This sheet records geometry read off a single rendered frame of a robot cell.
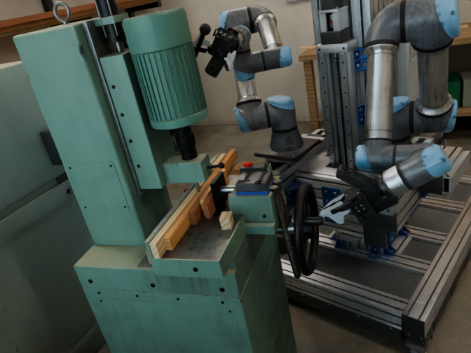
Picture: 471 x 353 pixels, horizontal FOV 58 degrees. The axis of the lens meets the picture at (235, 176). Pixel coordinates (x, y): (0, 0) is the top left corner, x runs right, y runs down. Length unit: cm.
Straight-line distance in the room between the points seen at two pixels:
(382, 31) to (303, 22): 320
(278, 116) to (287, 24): 275
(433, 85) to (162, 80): 84
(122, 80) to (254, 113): 75
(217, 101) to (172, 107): 388
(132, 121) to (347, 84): 88
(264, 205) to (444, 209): 148
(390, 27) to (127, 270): 106
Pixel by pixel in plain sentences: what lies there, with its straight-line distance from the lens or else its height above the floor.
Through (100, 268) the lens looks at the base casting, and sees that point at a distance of 146.
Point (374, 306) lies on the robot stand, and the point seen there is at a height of 22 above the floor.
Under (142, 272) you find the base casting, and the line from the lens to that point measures 137.
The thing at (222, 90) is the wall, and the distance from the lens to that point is 500.
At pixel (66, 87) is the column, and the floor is 136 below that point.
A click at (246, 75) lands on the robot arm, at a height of 122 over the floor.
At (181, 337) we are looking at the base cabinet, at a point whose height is 52.
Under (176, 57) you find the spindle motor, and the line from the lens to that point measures 118.
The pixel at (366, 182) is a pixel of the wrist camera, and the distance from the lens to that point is 116.
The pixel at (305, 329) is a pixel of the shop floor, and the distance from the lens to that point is 216.
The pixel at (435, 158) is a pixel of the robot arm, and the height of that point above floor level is 107.
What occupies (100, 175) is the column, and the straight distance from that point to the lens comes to 139.
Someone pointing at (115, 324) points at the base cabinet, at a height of 55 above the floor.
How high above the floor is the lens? 154
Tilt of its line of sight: 25 degrees down
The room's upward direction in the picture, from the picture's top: 12 degrees counter-clockwise
